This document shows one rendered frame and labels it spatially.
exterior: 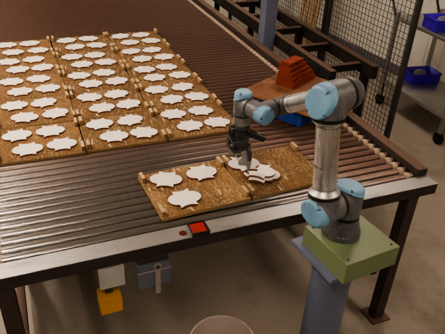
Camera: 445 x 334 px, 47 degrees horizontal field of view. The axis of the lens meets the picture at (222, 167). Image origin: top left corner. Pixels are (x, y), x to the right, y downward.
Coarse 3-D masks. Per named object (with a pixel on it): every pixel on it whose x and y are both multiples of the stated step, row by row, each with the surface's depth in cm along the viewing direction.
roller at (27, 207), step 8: (368, 144) 275; (376, 144) 276; (344, 152) 269; (96, 192) 227; (104, 192) 228; (112, 192) 228; (120, 192) 229; (128, 192) 231; (56, 200) 221; (64, 200) 222; (72, 200) 223; (80, 200) 224; (8, 208) 215; (16, 208) 215; (24, 208) 216; (32, 208) 217; (40, 208) 218
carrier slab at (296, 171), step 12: (240, 156) 256; (252, 156) 256; (264, 156) 257; (276, 156) 257; (288, 156) 258; (300, 156) 259; (228, 168) 246; (276, 168) 248; (288, 168) 248; (300, 168) 249; (312, 168) 249; (240, 180) 238; (276, 180) 239; (288, 180) 240; (300, 180) 240; (312, 180) 240; (264, 192) 230; (276, 192) 232
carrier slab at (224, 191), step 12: (180, 168) 244; (216, 168) 245; (192, 180) 236; (204, 180) 236; (216, 180) 237; (228, 180) 237; (156, 192) 227; (168, 192) 227; (204, 192) 228; (216, 192) 229; (228, 192) 229; (240, 192) 230; (156, 204) 219; (168, 204) 220; (204, 204) 221; (216, 204) 221; (228, 204) 222; (168, 216) 213; (180, 216) 214
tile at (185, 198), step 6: (174, 192) 225; (180, 192) 225; (186, 192) 226; (192, 192) 226; (198, 192) 226; (168, 198) 221; (174, 198) 222; (180, 198) 222; (186, 198) 222; (192, 198) 222; (198, 198) 222; (174, 204) 218; (180, 204) 218; (186, 204) 218; (192, 204) 219
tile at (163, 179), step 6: (156, 174) 237; (162, 174) 237; (168, 174) 237; (174, 174) 237; (150, 180) 232; (156, 180) 233; (162, 180) 233; (168, 180) 233; (174, 180) 233; (180, 180) 233; (156, 186) 229; (162, 186) 230; (168, 186) 230
